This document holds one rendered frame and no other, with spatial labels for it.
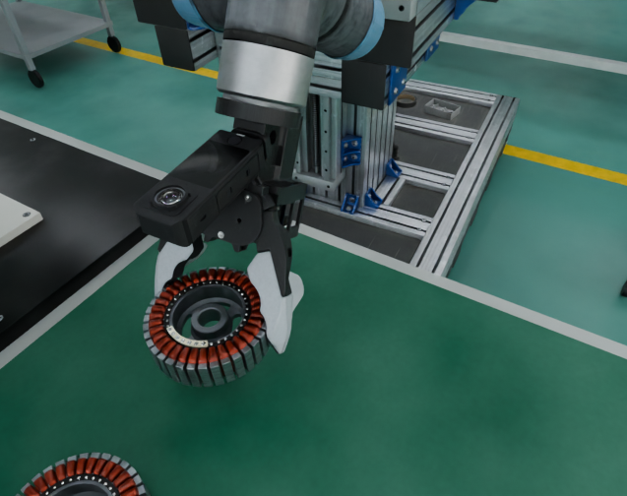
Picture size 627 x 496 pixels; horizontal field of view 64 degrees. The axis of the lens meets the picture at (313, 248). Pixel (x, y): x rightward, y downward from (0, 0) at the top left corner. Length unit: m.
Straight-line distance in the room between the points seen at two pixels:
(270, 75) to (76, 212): 0.42
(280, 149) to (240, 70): 0.08
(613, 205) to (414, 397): 1.76
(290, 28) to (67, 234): 0.43
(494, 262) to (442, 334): 1.23
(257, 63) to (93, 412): 0.36
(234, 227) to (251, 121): 0.09
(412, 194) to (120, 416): 1.29
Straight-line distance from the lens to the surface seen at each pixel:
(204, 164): 0.39
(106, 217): 0.72
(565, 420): 0.54
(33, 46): 3.30
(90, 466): 0.47
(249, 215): 0.41
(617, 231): 2.06
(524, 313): 0.60
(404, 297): 0.58
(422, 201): 1.63
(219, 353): 0.42
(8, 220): 0.76
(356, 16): 0.49
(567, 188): 2.20
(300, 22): 0.41
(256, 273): 0.42
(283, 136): 0.45
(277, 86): 0.40
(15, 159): 0.91
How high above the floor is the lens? 1.18
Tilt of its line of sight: 43 degrees down
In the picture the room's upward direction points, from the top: 2 degrees counter-clockwise
